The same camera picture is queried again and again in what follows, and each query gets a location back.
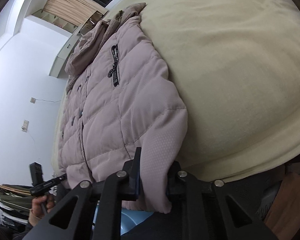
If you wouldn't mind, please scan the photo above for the wall switch panel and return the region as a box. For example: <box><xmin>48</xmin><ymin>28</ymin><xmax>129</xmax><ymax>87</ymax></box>
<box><xmin>21</xmin><ymin>120</ymin><xmax>29</xmax><ymax>132</ymax></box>

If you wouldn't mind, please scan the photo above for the white wall-mounted desk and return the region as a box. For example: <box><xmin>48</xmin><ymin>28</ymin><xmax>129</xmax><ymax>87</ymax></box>
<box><xmin>49</xmin><ymin>24</ymin><xmax>84</xmax><ymax>78</ymax></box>

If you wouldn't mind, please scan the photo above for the person left hand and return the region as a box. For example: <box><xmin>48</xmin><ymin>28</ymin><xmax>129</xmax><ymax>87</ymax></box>
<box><xmin>29</xmin><ymin>194</ymin><xmax>55</xmax><ymax>226</ymax></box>

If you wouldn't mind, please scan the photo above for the left beige curtain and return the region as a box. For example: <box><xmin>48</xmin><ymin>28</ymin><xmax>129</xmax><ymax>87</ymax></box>
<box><xmin>43</xmin><ymin>0</ymin><xmax>107</xmax><ymax>26</ymax></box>

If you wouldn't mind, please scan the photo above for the olive green bed sheet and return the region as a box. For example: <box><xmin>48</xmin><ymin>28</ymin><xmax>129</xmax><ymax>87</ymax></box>
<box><xmin>51</xmin><ymin>0</ymin><xmax>300</xmax><ymax>183</ymax></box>

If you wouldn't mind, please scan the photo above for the left white shelf unit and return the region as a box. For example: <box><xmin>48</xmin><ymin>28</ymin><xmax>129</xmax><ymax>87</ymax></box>
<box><xmin>32</xmin><ymin>9</ymin><xmax>78</xmax><ymax>33</ymax></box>

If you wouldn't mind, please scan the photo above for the white router cable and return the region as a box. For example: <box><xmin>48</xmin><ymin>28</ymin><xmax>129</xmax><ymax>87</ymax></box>
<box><xmin>35</xmin><ymin>98</ymin><xmax>62</xmax><ymax>104</ymax></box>

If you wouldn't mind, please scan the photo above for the light blue stool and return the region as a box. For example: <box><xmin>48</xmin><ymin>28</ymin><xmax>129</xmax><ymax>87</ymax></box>
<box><xmin>92</xmin><ymin>200</ymin><xmax>154</xmax><ymax>239</ymax></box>

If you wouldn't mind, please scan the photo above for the mauve puffer hooded coat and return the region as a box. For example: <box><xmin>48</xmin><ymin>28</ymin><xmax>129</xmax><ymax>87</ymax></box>
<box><xmin>58</xmin><ymin>3</ymin><xmax>187</xmax><ymax>213</ymax></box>

